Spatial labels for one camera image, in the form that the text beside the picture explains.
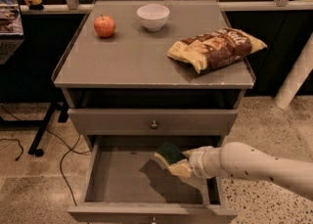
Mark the brown and yellow chip bag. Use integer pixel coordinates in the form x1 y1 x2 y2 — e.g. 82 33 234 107
167 27 267 73

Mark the open laptop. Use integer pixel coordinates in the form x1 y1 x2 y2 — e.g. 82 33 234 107
0 0 24 65

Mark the yellow and black toy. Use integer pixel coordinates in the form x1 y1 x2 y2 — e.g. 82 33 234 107
24 0 44 10

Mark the red apple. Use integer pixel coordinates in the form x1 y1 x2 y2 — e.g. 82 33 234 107
94 15 115 38

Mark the top drawer with knob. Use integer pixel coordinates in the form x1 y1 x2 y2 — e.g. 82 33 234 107
68 109 238 136

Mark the white post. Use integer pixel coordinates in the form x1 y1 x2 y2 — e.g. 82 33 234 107
274 33 313 110

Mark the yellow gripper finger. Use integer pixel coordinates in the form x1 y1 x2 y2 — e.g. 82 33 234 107
168 160 192 177

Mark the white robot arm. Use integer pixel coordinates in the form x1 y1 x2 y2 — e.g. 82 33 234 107
166 142 313 201

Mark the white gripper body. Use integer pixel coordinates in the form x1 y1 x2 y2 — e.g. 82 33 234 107
183 146 212 179

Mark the open middle drawer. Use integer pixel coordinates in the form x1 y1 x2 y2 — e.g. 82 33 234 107
68 136 237 224

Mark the grey drawer cabinet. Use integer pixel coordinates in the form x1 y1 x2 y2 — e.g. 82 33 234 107
51 0 257 224

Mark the green and yellow sponge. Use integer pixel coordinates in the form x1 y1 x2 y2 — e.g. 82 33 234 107
155 142 188 168

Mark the white ceramic bowl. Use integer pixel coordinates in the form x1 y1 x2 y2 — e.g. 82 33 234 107
137 4 170 31

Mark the black desk leg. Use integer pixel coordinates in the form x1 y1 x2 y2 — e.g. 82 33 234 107
28 102 68 157

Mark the black floor cable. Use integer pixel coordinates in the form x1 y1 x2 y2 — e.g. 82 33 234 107
0 103 92 207

